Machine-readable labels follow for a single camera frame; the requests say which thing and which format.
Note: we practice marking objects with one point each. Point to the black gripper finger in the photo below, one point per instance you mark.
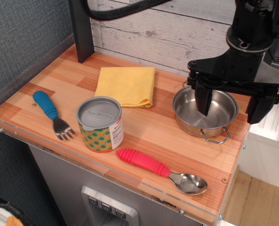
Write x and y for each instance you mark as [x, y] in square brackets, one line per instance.
[203, 97]
[259, 105]

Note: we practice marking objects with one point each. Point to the red handled spoon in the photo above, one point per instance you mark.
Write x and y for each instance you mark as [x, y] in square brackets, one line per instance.
[186, 183]

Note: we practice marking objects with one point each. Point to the grey toy dispenser panel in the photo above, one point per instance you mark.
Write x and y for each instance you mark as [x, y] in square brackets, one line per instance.
[104, 210]

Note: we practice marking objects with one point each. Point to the dark vertical post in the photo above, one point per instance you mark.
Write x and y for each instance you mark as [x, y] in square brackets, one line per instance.
[81, 29]

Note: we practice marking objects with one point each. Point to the small steel pot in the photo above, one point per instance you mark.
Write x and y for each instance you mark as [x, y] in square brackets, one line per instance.
[213, 127]

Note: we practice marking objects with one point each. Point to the blue handled fork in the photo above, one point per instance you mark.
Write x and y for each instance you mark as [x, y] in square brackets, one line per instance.
[62, 130]

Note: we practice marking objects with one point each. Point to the yellow cloth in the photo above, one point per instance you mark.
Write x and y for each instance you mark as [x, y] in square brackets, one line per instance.
[130, 86]

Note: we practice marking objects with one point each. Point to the patterned can with grey lid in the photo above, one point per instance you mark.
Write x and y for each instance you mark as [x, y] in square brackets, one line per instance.
[100, 122]

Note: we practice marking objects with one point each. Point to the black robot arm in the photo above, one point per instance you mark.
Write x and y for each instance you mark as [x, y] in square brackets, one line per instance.
[255, 25]

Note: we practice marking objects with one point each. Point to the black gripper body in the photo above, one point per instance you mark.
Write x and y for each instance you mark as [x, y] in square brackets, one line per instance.
[240, 71]

